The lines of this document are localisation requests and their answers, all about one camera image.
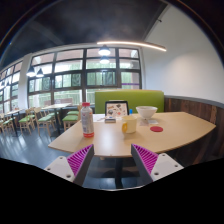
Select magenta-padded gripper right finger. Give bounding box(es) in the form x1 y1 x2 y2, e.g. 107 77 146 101
130 143 185 186

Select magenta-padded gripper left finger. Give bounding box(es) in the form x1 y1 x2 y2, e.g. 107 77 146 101
44 143 95 187

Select clear red-capped drink bottle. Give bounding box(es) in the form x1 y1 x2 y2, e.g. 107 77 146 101
80 102 95 139

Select flat round red coaster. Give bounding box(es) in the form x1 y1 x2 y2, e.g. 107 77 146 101
149 125 164 133

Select small white card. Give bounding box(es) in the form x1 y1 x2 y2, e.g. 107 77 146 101
139 118 160 126

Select wooden chairs with green seats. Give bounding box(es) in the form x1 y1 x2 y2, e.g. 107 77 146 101
0 105 83 136

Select white bowl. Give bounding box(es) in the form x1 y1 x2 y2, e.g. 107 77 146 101
135 105 159 120

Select light wooden dining table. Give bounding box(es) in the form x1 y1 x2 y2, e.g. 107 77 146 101
40 103 72 134

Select green upholstered bench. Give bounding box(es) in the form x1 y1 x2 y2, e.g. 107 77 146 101
94 89 165 115

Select black-framed tablet with pictures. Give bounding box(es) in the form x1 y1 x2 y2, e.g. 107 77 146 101
104 100 130 120

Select long curved light strip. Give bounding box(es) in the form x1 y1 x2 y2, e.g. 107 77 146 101
96 40 168 53

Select cream mug with yellow handle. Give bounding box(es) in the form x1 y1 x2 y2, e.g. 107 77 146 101
121 115 138 135

